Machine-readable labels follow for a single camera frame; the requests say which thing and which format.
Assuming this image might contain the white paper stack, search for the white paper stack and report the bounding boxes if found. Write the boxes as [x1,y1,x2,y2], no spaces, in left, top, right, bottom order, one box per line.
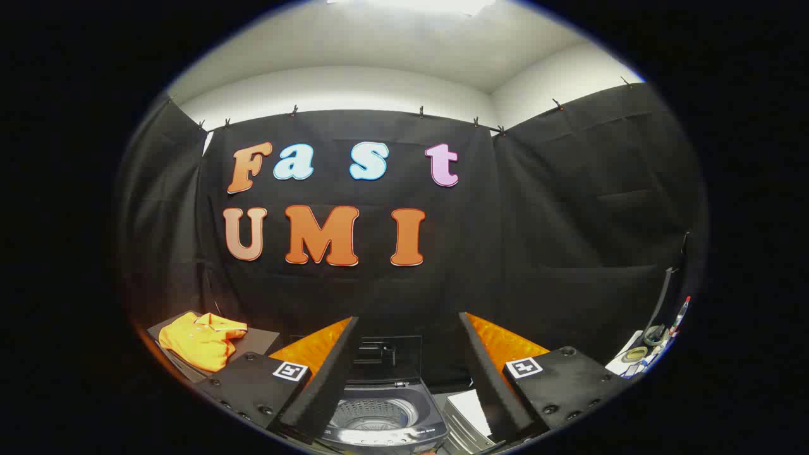
[442,389,500,453]

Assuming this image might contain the orange polo shirt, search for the orange polo shirt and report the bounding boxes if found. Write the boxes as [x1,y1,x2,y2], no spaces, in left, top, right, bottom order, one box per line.
[158,312,248,372]

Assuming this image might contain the grey washing machine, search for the grey washing machine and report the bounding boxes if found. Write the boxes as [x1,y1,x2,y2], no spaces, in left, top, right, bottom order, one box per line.
[319,378,449,454]

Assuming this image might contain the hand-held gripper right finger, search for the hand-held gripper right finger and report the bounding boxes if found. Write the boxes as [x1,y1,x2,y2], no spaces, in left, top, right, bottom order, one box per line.
[459,312,633,443]

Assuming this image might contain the grey platform box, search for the grey platform box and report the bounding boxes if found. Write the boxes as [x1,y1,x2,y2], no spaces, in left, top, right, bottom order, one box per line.
[147,311,281,384]

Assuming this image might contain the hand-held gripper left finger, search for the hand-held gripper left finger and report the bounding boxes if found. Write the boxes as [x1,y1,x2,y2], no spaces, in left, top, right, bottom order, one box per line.
[196,316,360,442]

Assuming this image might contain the black backdrop cloth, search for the black backdrop cloth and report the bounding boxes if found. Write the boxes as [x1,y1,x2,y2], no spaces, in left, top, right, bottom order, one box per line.
[117,82,709,392]

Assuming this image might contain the red marker pen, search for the red marker pen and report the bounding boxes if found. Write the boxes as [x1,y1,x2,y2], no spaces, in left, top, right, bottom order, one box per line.
[671,296,691,336]

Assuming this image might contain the dark glass washing machine lid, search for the dark glass washing machine lid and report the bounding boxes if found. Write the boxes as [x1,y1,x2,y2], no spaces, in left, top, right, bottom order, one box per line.
[351,335,423,385]

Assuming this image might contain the black strap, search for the black strap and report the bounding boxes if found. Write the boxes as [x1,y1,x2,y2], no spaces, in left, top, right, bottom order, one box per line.
[645,231,691,336]

